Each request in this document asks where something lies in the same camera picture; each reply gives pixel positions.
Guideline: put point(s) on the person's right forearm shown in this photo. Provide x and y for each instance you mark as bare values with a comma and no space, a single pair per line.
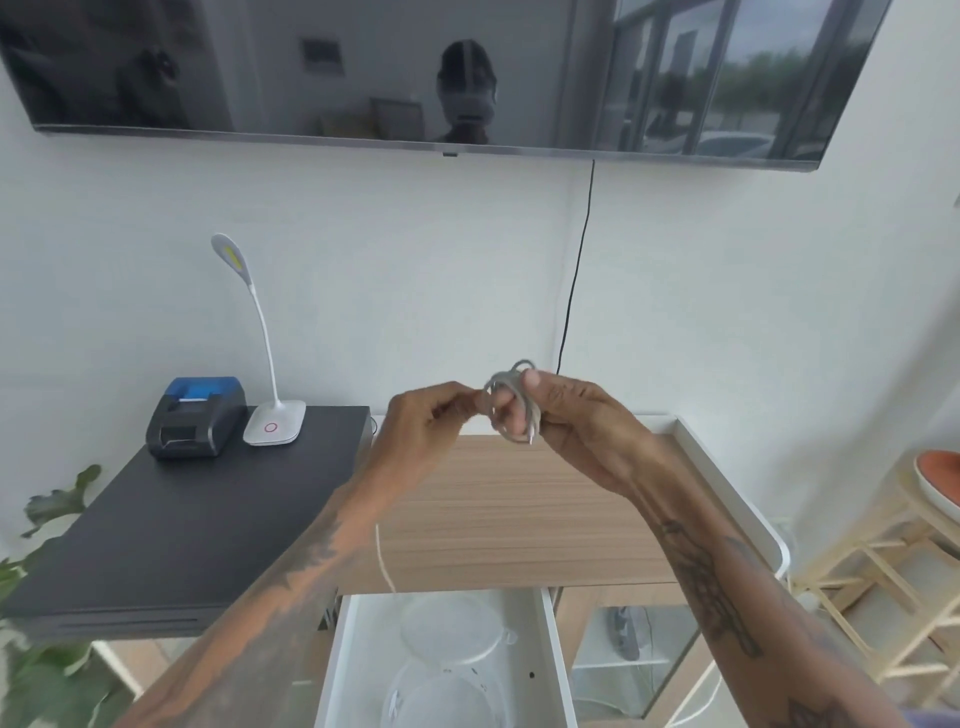
735,600

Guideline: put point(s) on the wall-mounted black television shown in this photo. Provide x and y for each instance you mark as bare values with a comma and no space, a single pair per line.
300,67

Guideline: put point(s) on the wood and white cabinet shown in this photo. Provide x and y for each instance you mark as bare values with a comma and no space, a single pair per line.
495,517

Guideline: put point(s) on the light wooden stool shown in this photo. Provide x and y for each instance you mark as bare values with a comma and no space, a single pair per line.
877,592

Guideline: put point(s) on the person's left fingers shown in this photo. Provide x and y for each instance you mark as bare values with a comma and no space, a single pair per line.
461,401

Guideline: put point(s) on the black side table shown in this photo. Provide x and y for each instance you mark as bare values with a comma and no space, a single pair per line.
187,525

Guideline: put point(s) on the white gooseneck desk lamp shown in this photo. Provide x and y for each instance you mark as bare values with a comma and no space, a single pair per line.
274,427

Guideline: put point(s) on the white open drawer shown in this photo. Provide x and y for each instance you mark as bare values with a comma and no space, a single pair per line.
540,660

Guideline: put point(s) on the person's left forearm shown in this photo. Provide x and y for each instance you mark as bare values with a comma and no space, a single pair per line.
285,607

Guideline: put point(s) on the black and blue receipt printer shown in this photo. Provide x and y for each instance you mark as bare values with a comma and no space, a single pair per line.
191,424

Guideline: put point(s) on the person's right thumb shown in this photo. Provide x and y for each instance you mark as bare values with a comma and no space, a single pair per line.
546,386

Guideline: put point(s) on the person's right hand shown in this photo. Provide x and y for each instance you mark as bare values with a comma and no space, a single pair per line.
585,435

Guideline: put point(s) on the clear plastic container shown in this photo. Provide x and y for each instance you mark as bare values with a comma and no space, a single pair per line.
442,701
450,630

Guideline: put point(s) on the person's left hand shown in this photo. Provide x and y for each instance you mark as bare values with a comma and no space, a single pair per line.
420,427

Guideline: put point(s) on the green leafy plant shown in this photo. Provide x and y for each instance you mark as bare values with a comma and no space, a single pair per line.
52,675

